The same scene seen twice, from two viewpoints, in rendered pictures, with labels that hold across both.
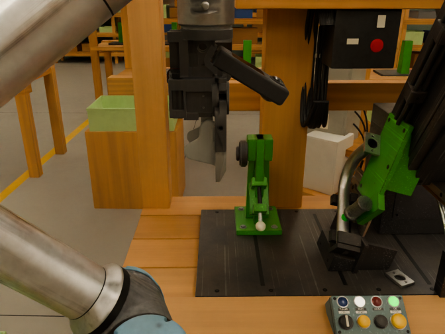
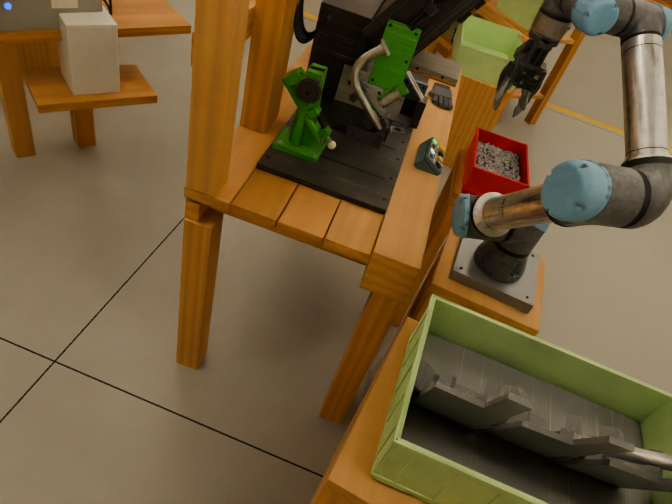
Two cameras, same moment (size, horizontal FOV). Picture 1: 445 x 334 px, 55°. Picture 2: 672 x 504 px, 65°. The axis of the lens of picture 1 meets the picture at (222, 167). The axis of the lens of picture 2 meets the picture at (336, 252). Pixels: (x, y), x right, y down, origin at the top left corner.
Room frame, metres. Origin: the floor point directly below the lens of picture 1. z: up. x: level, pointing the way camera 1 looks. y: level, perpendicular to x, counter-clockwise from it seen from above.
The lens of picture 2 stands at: (0.82, 1.34, 1.84)
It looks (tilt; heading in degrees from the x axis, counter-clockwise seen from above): 42 degrees down; 273
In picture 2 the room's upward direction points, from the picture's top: 19 degrees clockwise
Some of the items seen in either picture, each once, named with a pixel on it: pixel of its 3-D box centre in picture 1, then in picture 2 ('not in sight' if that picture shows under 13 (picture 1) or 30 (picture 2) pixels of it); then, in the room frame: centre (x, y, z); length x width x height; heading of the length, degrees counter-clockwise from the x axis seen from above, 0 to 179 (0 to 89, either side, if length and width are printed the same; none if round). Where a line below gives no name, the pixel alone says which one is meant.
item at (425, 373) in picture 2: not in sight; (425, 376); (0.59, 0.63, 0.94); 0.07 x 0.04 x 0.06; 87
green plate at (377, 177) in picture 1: (396, 160); (395, 54); (0.94, -0.41, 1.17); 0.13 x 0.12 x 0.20; 91
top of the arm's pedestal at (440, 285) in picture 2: not in sight; (489, 276); (0.42, 0.10, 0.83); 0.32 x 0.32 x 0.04; 85
